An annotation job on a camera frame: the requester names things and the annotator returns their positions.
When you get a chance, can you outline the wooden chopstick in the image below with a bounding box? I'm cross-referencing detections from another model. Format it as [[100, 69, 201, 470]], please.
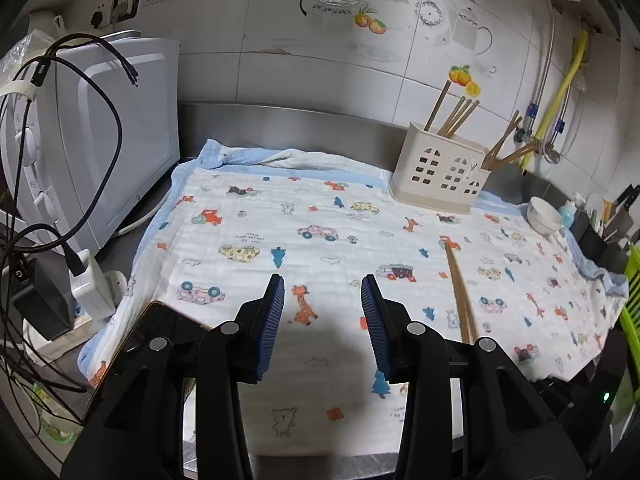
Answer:
[[484, 116, 524, 168], [446, 100, 480, 139], [489, 143, 542, 172], [423, 79, 451, 132], [441, 242, 474, 346], [485, 140, 540, 172], [447, 246, 481, 344], [482, 110, 522, 170], [448, 99, 473, 130], [438, 96, 466, 136]]

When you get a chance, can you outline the green plastic dish rack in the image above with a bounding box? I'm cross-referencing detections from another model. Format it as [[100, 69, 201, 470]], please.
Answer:
[[620, 246, 640, 366]]

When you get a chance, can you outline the printed white cloth mat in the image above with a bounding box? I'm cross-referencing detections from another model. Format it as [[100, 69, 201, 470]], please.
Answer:
[[78, 140, 628, 456]]

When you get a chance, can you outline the white power strip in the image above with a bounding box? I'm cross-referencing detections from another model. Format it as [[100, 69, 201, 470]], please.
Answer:
[[22, 249, 127, 366]]

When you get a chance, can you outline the black utensil container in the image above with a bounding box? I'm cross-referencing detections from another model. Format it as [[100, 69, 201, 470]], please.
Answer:
[[570, 211, 629, 274]]

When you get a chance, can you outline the black power adapter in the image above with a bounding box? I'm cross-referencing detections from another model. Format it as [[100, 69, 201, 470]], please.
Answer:
[[11, 252, 74, 340]]

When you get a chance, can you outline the white ceramic bowl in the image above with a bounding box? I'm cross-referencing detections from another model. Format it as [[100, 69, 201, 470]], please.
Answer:
[[526, 196, 563, 236]]

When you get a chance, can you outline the teal soap bottle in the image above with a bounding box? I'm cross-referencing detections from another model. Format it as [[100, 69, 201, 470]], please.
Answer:
[[558, 200, 577, 230]]

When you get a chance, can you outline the beige plastic utensil holder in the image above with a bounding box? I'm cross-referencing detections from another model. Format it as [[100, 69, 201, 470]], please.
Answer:
[[390, 122, 490, 214]]

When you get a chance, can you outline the white microwave oven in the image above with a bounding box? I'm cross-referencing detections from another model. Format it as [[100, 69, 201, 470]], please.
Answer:
[[1, 30, 179, 252]]

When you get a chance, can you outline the black cable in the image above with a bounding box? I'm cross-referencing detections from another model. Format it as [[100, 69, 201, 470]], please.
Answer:
[[0, 32, 140, 396]]

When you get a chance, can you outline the steel braided hose right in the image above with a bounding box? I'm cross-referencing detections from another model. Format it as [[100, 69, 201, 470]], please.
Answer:
[[541, 79, 574, 164]]

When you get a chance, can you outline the steel braided hose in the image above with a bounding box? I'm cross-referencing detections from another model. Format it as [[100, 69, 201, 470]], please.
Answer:
[[541, 79, 574, 164], [516, 0, 558, 146]]

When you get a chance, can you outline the steel braided hose left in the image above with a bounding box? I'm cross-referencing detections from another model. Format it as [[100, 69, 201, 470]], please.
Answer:
[[516, 0, 558, 146]]

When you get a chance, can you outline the yellow gas hose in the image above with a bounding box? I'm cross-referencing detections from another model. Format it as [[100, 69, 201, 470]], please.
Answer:
[[520, 29, 589, 174]]

